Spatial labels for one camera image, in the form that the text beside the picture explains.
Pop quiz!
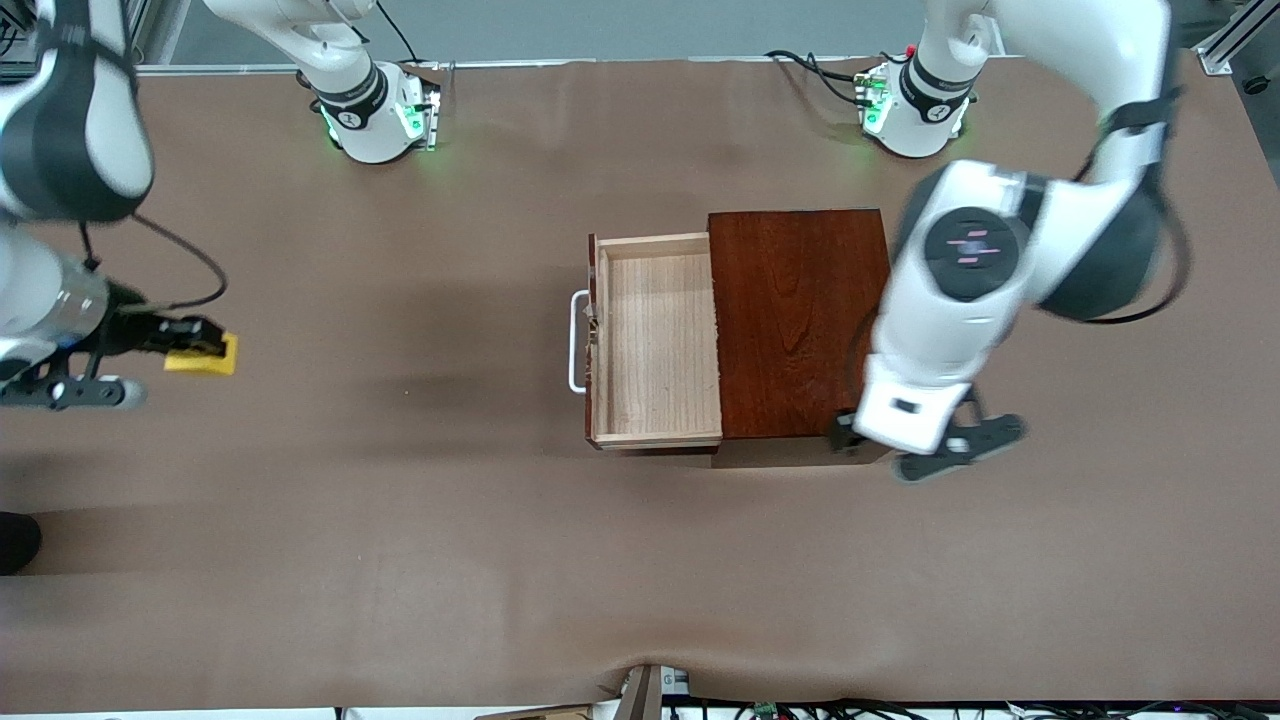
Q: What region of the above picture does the black rounded object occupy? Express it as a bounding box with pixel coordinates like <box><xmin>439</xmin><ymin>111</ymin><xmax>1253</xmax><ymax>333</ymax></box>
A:
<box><xmin>0</xmin><ymin>511</ymin><xmax>44</xmax><ymax>577</ymax></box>

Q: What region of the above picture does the dark brown wooden cabinet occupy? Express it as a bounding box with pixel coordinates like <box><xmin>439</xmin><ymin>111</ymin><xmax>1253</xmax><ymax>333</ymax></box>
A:
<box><xmin>708</xmin><ymin>208</ymin><xmax>898</xmax><ymax>469</ymax></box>

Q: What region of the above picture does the light wooden drawer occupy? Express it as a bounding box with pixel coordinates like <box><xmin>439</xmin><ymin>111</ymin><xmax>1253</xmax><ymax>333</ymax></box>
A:
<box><xmin>585</xmin><ymin>232</ymin><xmax>725</xmax><ymax>457</ymax></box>

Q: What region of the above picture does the aluminium frame profile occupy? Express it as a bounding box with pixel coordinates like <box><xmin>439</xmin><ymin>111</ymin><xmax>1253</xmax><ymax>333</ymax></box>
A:
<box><xmin>1195</xmin><ymin>0</ymin><xmax>1280</xmax><ymax>77</ymax></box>

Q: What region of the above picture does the aluminium frame post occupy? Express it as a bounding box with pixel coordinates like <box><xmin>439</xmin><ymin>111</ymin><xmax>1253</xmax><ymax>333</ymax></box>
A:
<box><xmin>118</xmin><ymin>0</ymin><xmax>196</xmax><ymax>69</ymax></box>

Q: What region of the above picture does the black base cable bundle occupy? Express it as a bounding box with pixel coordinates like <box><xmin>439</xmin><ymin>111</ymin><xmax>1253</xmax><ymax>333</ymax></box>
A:
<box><xmin>765</xmin><ymin>48</ymin><xmax>906</xmax><ymax>109</ymax></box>

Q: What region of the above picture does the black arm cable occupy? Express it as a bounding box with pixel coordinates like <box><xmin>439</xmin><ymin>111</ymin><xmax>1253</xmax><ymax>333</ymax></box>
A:
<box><xmin>78</xmin><ymin>212</ymin><xmax>229</xmax><ymax>311</ymax></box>
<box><xmin>1075</xmin><ymin>85</ymin><xmax>1193</xmax><ymax>326</ymax></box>

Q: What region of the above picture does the brown paper table cover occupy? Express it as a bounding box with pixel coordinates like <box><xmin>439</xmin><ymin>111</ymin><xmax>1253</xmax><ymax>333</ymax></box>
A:
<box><xmin>0</xmin><ymin>55</ymin><xmax>1280</xmax><ymax>713</ymax></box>

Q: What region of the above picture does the thin black base cable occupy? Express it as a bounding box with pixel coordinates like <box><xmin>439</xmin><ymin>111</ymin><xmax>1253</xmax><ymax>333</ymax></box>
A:
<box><xmin>375</xmin><ymin>0</ymin><xmax>421</xmax><ymax>66</ymax></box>

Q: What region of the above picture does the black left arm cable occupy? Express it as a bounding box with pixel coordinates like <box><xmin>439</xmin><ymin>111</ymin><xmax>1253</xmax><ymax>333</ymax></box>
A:
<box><xmin>1075</xmin><ymin>85</ymin><xmax>1193</xmax><ymax>326</ymax></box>

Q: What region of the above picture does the white drawer handle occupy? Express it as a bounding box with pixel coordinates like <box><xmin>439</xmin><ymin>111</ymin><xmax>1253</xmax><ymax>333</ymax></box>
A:
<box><xmin>568</xmin><ymin>289</ymin><xmax>593</xmax><ymax>395</ymax></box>

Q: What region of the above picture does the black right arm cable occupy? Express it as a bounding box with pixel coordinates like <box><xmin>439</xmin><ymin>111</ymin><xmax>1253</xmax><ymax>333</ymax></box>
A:
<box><xmin>78</xmin><ymin>212</ymin><xmax>229</xmax><ymax>311</ymax></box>

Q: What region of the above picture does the yellow block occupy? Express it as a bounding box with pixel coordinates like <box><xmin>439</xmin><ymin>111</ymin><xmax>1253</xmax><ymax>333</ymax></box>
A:
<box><xmin>164</xmin><ymin>333</ymin><xmax>239</xmax><ymax>377</ymax></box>

